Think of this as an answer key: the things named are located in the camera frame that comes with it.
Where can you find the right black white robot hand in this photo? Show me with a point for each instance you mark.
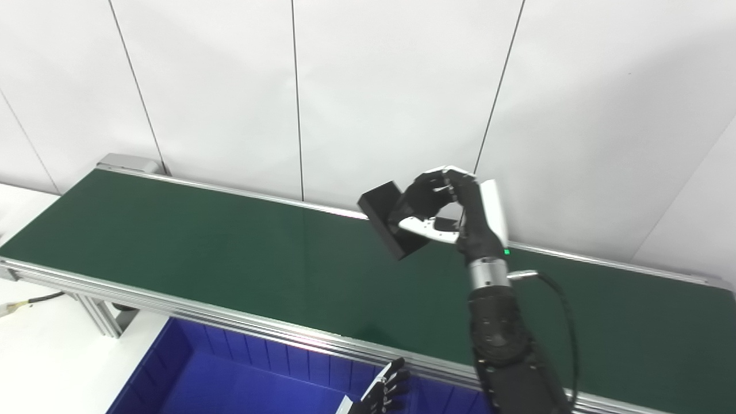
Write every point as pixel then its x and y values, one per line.
pixel 477 224

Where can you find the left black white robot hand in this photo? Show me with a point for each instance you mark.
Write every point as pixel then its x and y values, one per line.
pixel 379 397

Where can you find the black cylinder part square base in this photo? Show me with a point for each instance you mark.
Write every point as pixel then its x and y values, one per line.
pixel 382 215

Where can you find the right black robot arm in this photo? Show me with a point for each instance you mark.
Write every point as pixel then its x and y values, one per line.
pixel 506 345

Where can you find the aluminium conveyor leg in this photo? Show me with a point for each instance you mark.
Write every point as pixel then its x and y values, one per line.
pixel 100 316

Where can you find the grey conveyor motor housing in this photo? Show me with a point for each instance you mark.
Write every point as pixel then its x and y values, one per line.
pixel 129 163

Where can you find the green conveyor belt aluminium frame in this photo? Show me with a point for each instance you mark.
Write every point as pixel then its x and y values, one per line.
pixel 230 259

